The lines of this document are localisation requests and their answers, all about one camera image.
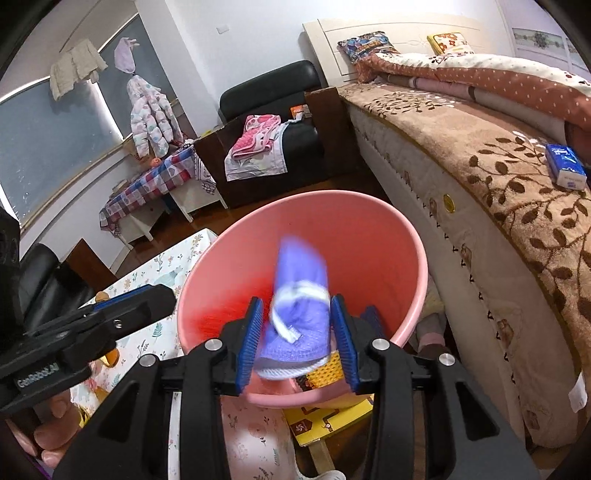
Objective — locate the pink slipper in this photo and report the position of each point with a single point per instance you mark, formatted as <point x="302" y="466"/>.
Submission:
<point x="434" y="339"/>

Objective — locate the white wooden headboard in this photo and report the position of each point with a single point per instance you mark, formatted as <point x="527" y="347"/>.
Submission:
<point x="332" y="50"/>

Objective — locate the beige hanging jacket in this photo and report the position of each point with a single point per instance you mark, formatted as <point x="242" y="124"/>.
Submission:
<point x="74" y="69"/>

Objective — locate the white side table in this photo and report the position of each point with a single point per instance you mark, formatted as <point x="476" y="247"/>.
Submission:
<point x="138" y="221"/>
<point x="194" y="198"/>

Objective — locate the black leather armchair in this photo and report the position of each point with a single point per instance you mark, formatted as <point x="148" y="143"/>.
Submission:
<point x="277" y="78"/>
<point x="41" y="277"/>

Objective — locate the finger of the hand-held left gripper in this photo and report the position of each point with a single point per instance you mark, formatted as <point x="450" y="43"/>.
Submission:
<point x="120" y="297"/>
<point x="147" y="307"/>

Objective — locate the small orange box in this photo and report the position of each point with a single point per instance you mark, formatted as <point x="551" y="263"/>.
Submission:
<point x="300" y="112"/>

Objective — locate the white wardrobe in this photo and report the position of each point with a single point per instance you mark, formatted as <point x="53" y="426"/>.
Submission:
<point x="535" y="27"/>

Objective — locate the pink folded blanket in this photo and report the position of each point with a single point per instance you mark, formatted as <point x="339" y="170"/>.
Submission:
<point x="256" y="136"/>

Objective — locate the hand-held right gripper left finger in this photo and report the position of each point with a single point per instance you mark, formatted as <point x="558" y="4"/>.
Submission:
<point x="249" y="341"/>

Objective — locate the person's left hand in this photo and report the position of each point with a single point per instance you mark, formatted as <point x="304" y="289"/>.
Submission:
<point x="55" y="434"/>

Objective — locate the purple hat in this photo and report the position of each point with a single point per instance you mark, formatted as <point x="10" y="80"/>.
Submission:
<point x="124" y="55"/>

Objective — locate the pink plastic bucket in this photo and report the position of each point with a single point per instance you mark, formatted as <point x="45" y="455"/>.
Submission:
<point x="360" y="240"/>

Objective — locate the bed with brown floral cover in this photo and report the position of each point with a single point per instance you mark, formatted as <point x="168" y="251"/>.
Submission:
<point x="485" y="184"/>

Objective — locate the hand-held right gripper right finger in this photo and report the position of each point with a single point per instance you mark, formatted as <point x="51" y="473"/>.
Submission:
<point x="346" y="341"/>

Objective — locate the window with grey blinds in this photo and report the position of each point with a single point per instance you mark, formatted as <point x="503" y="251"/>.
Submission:
<point x="55" y="134"/>

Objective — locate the yellow floral pillow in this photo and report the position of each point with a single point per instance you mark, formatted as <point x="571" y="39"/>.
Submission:
<point x="450" y="42"/>

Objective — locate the white printed sheet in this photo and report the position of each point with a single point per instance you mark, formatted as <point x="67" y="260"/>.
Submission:
<point x="258" y="166"/>

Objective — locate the yellow foam net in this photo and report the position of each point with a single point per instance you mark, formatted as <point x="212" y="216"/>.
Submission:
<point x="323" y="376"/>

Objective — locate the pink dotted quilt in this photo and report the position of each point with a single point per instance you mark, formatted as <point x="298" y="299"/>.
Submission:
<point x="485" y="74"/>

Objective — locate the yellow patterned box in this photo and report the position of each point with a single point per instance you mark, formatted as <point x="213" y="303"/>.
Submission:
<point x="314" y="422"/>

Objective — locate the blue tissue pack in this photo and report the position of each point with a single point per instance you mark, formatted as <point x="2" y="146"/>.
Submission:
<point x="565" y="164"/>

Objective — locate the colourful printed pillow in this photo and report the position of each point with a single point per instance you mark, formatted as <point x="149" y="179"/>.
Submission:
<point x="369" y="46"/>

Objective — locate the white printed puffer jacket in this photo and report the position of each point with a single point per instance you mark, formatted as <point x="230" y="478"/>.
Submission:
<point x="152" y="115"/>

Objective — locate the plaid heart tablecloth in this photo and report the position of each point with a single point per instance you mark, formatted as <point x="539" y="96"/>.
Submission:
<point x="152" y="177"/>

